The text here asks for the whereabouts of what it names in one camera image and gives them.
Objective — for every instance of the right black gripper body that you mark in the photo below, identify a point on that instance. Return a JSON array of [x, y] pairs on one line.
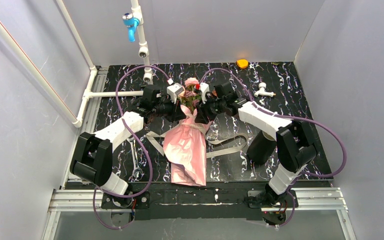
[[202, 111]]

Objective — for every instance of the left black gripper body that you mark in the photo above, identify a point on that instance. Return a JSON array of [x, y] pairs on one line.
[[176, 110]]

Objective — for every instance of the pink rose flower bunch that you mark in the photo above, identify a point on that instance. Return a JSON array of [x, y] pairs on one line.
[[189, 98]]

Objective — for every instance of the cream ribbon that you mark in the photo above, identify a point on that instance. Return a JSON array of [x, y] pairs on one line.
[[151, 137]]

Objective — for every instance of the pink bouquet wrapping paper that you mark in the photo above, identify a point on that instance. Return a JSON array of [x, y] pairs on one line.
[[185, 148]]

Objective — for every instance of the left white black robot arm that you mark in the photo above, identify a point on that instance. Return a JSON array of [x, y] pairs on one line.
[[92, 159]]

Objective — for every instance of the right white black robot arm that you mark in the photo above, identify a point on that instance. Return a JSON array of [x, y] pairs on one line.
[[293, 139]]

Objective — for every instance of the black cylindrical vase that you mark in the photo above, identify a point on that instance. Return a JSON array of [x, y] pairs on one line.
[[261, 148]]

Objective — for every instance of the white plastic faucet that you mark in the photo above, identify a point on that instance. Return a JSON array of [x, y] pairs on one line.
[[262, 91]]

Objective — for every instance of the yellow tape measure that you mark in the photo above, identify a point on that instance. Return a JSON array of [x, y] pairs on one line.
[[242, 63]]

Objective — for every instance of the silver combination wrench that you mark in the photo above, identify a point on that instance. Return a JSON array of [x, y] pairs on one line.
[[137, 171]]

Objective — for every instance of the white pvc pipe assembly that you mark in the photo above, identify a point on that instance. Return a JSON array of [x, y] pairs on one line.
[[77, 119]]

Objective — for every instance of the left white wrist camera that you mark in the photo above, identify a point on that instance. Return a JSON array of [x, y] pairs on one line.
[[174, 90]]

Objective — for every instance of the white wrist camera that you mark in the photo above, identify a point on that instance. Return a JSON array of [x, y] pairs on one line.
[[174, 90], [202, 89]]

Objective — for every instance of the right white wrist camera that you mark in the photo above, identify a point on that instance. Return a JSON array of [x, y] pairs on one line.
[[202, 89]]

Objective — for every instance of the aluminium frame rail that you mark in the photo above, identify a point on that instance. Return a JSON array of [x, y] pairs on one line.
[[315, 213]]

